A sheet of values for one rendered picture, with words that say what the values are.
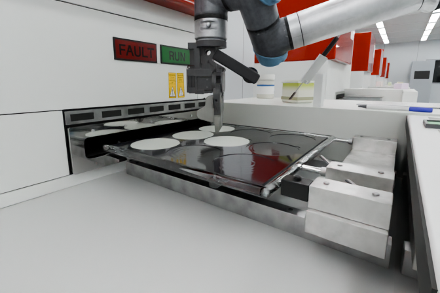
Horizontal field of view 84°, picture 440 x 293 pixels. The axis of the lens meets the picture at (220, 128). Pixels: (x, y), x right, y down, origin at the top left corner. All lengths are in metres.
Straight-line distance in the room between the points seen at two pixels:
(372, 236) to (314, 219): 0.06
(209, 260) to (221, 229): 0.06
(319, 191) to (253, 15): 0.37
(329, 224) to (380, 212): 0.05
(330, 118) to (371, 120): 0.09
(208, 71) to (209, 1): 0.14
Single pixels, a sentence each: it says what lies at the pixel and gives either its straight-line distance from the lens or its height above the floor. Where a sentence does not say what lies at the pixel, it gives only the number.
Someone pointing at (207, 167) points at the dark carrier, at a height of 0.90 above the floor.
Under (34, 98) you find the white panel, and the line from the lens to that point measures 0.54.
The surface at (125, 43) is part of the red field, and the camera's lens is 0.62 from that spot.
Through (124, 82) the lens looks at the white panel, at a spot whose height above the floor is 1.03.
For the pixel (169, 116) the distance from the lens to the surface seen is 0.68.
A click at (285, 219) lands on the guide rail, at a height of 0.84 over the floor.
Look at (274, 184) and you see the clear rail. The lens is 0.32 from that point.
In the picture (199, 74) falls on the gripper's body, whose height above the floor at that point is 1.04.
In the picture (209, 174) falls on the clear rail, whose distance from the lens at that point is 0.34.
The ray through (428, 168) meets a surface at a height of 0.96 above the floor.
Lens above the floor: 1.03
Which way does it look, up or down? 10 degrees down
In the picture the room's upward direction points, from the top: straight up
